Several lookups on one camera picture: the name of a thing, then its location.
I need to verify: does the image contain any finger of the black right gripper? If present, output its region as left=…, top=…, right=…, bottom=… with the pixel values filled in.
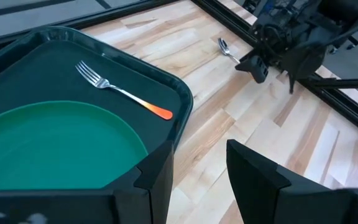
left=280, top=45, right=326, bottom=95
left=235, top=55, right=270, bottom=85

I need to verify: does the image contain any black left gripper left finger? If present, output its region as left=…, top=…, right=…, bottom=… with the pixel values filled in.
left=103, top=139, right=175, bottom=224

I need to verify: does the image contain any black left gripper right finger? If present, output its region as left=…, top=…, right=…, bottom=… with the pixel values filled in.
left=226, top=139, right=358, bottom=224

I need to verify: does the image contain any metal fork orange handle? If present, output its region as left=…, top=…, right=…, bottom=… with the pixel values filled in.
left=75, top=60, right=174, bottom=121

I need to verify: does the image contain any green round plate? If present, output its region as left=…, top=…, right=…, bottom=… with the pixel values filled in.
left=0, top=100, right=149, bottom=193

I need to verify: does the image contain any dark green plastic tray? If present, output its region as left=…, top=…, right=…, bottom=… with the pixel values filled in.
left=0, top=26, right=195, bottom=194

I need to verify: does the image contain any metal spoon orange handle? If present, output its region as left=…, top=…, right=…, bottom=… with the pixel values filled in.
left=217, top=37, right=241, bottom=65

